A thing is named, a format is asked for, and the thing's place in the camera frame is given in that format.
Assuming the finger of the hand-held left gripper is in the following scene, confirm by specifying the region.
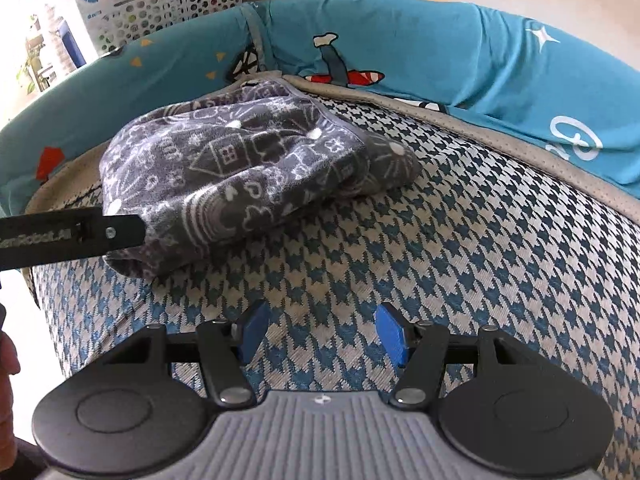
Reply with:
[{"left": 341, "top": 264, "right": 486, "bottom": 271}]
[{"left": 0, "top": 208, "right": 146, "bottom": 273}]

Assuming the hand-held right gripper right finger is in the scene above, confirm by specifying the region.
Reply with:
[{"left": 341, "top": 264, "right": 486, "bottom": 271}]
[{"left": 375, "top": 302, "right": 538, "bottom": 407}]

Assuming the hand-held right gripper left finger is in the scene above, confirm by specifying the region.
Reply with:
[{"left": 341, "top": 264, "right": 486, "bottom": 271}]
[{"left": 102, "top": 299, "right": 272, "bottom": 407}]

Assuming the grey patterned fleece garment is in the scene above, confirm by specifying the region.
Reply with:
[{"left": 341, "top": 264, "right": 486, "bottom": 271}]
[{"left": 99, "top": 77, "right": 422, "bottom": 279}]

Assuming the person's left hand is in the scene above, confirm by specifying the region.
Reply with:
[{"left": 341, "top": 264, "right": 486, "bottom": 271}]
[{"left": 0, "top": 331, "right": 22, "bottom": 461}]

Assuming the blue houndstooth bed mat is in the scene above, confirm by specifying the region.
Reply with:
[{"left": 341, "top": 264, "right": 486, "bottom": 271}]
[{"left": 22, "top": 75, "right": 640, "bottom": 480}]

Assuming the white perforated plastic basket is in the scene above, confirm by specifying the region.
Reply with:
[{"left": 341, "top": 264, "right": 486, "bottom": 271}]
[{"left": 62, "top": 0, "right": 246, "bottom": 58}]

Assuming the blue printed bed bumper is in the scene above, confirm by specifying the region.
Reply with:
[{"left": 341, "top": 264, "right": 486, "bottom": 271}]
[{"left": 0, "top": 0, "right": 640, "bottom": 216}]

